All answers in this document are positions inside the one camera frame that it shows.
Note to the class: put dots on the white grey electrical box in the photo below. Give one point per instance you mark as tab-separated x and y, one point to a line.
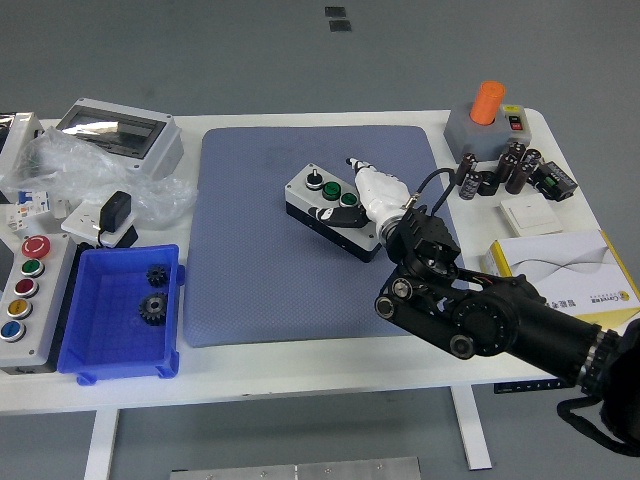
17	145

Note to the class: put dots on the white table leg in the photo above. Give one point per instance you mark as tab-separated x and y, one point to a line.
472	430
102	445

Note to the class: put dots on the black power adapter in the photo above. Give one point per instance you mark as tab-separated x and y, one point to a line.
115	207

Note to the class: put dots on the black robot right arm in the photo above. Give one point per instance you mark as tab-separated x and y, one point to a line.
500	315

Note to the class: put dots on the grey five-button control box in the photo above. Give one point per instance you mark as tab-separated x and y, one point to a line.
47	300

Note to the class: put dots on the grey enclosure with clear lid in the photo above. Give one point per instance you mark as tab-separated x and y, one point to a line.
160	145

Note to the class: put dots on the dark floor plate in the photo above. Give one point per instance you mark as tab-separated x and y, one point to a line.
340	26
335	11

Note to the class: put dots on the blue plastic bin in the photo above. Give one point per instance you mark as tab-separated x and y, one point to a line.
100	350

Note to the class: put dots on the blue-grey table mat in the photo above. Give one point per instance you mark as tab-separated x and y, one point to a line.
240	250

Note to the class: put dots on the orange cylinder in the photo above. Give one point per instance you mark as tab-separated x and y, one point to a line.
487	102

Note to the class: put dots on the grey four-button control box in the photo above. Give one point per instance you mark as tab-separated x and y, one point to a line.
345	241

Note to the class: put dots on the grey metal plate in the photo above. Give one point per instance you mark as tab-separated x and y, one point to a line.
295	470

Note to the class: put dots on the white wall switch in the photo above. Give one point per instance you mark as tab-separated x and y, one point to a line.
531	214

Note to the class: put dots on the black cylindrical capacitor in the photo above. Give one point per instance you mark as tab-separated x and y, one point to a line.
507	170
466	167
516	149
531	159
518	179

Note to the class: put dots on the white wall socket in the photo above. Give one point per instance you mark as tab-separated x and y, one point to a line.
82	217

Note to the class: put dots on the small black bevel gear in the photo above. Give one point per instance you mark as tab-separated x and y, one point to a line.
157	276

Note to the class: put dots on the black table control panel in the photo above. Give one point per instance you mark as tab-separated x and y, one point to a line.
520	387

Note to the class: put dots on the black module with green terminal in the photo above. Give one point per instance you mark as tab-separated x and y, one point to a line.
552	181

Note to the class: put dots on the white yellow carton box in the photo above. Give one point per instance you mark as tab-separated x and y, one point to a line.
575	265

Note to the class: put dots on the black capacitor with silver stripe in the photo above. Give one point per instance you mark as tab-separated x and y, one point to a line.
470	186

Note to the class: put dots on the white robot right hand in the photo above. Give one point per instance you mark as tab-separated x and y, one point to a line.
382	195

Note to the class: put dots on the grey switch box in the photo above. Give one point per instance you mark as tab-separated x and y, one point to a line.
480	137

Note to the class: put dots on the large black bevel gear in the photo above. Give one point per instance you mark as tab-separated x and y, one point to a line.
152	309

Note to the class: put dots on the clear plastic bag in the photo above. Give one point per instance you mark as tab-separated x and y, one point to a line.
75	165

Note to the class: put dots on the white blue circuit breaker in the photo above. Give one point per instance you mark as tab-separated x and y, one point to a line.
25	200

